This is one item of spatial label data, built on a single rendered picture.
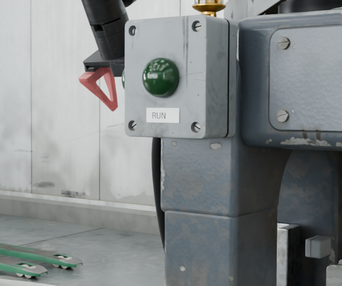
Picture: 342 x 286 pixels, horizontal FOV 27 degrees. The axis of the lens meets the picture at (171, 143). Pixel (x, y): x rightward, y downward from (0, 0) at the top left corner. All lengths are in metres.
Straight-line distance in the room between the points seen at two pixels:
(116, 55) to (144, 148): 6.05
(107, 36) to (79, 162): 6.62
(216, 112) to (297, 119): 0.06
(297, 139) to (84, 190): 7.11
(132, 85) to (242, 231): 0.14
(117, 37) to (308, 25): 0.54
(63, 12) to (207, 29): 7.32
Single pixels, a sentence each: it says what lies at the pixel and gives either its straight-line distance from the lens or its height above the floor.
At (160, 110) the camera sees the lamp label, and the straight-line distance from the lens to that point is 0.53.
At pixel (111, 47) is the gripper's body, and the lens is 1.04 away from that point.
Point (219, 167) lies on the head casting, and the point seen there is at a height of 1.22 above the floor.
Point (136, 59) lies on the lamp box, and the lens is 0.55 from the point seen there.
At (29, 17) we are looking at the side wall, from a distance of 8.18.
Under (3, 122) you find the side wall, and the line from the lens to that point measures 8.45.
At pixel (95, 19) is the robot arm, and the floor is 1.39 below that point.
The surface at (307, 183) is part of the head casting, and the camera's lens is 0.76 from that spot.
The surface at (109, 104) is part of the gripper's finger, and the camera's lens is 1.13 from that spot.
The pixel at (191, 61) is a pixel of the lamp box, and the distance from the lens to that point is 0.52.
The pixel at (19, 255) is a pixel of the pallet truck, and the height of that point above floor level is 0.06.
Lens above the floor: 1.26
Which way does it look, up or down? 3 degrees down
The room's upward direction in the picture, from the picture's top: straight up
